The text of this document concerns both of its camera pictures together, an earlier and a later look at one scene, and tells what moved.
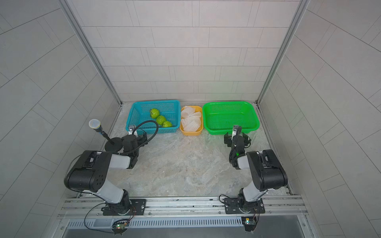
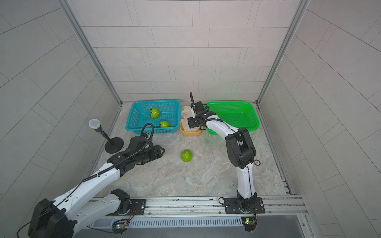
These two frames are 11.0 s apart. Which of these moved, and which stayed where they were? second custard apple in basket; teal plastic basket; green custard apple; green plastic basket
Moved: green custard apple
Stayed: second custard apple in basket; teal plastic basket; green plastic basket
